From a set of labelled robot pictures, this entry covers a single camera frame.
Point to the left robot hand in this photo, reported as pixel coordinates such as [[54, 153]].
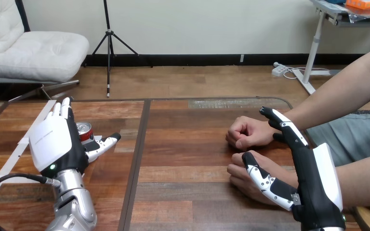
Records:
[[52, 143]]

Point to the person's hand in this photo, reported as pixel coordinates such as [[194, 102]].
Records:
[[248, 132], [244, 181]]

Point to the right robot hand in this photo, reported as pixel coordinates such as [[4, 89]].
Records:
[[312, 185]]

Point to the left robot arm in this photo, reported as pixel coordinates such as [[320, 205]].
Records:
[[75, 204]]

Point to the person's forearm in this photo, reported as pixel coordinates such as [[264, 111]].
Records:
[[363, 181], [338, 92]]

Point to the red and white drink can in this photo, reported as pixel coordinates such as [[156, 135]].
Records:
[[85, 131]]

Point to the person's body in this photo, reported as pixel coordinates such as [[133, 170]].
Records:
[[351, 137]]

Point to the white power strip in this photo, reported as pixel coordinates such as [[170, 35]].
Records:
[[278, 69]]

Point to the white cushioned chair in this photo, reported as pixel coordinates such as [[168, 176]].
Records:
[[35, 54]]

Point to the white desk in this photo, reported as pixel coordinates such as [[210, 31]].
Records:
[[312, 51]]

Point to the black tripod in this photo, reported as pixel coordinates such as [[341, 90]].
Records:
[[109, 47]]

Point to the orange thing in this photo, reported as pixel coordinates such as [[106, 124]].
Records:
[[363, 3]]

